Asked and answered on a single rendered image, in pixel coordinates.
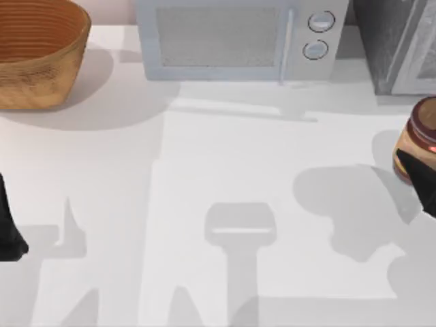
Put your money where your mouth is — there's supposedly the microwave oven door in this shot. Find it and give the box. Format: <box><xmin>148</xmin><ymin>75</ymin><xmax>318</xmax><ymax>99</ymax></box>
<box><xmin>135</xmin><ymin>0</ymin><xmax>290</xmax><ymax>82</ymax></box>

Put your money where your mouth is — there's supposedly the round microwave knob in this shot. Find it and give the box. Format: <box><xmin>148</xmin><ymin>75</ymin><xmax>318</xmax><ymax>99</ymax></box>
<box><xmin>302</xmin><ymin>38</ymin><xmax>330</xmax><ymax>62</ymax></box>
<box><xmin>307</xmin><ymin>10</ymin><xmax>337</xmax><ymax>34</ymax></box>

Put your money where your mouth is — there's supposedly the pale microwave oven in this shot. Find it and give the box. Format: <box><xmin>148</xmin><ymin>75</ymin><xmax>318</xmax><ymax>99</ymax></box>
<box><xmin>131</xmin><ymin>0</ymin><xmax>351</xmax><ymax>86</ymax></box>

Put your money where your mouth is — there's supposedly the woven wooden basket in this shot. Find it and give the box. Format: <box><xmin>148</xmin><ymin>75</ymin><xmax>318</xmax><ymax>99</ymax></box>
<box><xmin>0</xmin><ymin>0</ymin><xmax>92</xmax><ymax>111</ymax></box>

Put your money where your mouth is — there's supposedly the tan jar with dark lid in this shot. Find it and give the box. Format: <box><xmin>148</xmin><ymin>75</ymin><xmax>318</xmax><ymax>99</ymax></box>
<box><xmin>392</xmin><ymin>95</ymin><xmax>436</xmax><ymax>187</ymax></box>

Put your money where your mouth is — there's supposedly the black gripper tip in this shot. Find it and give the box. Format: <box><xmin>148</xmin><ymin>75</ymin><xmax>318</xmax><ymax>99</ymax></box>
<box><xmin>0</xmin><ymin>172</ymin><xmax>29</xmax><ymax>264</ymax></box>
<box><xmin>396</xmin><ymin>149</ymin><xmax>436</xmax><ymax>219</ymax></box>

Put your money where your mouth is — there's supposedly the microwave door handle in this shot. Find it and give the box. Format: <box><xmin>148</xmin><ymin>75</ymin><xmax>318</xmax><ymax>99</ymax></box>
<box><xmin>277</xmin><ymin>7</ymin><xmax>295</xmax><ymax>86</ymax></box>

